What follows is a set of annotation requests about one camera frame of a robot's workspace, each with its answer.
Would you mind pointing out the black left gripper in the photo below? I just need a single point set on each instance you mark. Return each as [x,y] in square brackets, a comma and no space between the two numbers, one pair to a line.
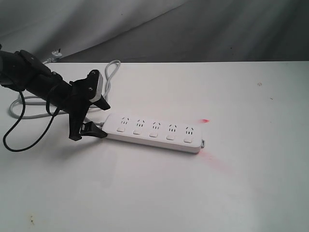
[83,92]

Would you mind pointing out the white five-socket power strip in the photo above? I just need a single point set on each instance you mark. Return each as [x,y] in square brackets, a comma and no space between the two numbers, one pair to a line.
[154,132]

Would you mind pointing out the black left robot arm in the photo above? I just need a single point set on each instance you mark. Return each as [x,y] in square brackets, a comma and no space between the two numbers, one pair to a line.
[23,71]

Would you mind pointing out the grey backdrop cloth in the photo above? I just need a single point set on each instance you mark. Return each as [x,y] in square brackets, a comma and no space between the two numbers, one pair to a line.
[157,30]

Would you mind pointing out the white wall plug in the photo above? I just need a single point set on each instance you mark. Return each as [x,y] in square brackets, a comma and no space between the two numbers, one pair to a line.
[55,56]

